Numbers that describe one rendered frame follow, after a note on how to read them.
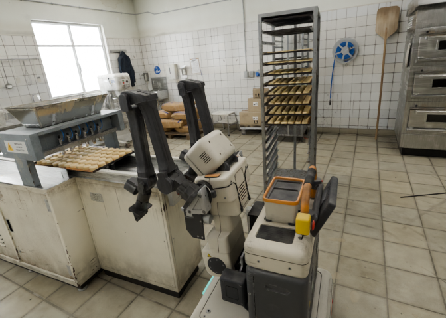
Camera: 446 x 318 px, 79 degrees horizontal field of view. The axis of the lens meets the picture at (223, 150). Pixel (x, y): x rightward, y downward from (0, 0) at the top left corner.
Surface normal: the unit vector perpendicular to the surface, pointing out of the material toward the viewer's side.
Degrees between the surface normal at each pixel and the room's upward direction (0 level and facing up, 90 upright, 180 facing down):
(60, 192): 90
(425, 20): 90
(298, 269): 90
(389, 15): 80
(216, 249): 90
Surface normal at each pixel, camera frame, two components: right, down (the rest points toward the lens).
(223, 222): -0.40, 0.33
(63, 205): 0.92, 0.06
